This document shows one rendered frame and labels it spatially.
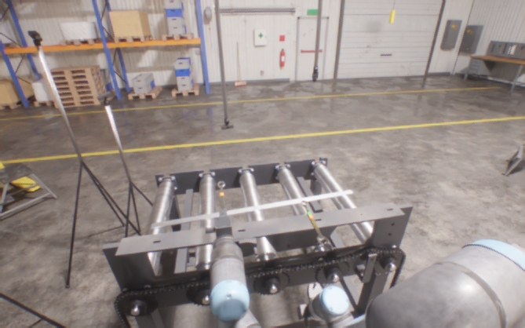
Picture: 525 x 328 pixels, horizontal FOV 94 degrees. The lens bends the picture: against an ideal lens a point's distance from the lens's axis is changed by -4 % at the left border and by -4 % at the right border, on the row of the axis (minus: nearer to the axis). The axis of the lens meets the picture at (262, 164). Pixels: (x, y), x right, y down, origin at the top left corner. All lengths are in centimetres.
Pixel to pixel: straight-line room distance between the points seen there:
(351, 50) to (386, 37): 147
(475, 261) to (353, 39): 1071
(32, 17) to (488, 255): 1124
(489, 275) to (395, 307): 14
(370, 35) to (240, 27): 489
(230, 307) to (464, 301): 45
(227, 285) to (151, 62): 967
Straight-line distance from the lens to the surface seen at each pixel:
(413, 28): 1238
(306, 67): 1043
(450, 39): 1340
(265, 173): 205
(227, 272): 68
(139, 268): 124
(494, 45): 1298
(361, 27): 1116
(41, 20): 1109
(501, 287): 50
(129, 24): 870
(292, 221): 110
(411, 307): 45
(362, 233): 154
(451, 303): 45
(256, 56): 998
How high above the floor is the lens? 189
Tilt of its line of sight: 28 degrees down
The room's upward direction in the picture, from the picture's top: 1 degrees counter-clockwise
